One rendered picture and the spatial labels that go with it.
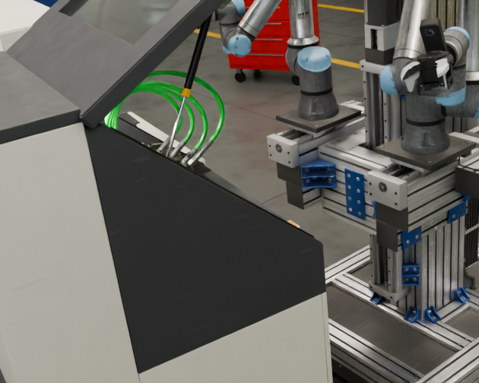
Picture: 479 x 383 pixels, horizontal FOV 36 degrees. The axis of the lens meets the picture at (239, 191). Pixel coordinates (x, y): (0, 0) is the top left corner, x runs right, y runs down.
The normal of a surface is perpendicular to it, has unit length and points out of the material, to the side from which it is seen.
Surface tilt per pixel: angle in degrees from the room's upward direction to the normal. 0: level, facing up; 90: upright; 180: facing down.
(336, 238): 0
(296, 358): 90
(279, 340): 90
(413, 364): 0
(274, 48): 90
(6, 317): 90
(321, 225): 0
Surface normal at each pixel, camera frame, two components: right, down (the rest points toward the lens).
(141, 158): 0.49, 0.33
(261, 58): -0.46, 0.44
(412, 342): -0.11, -0.89
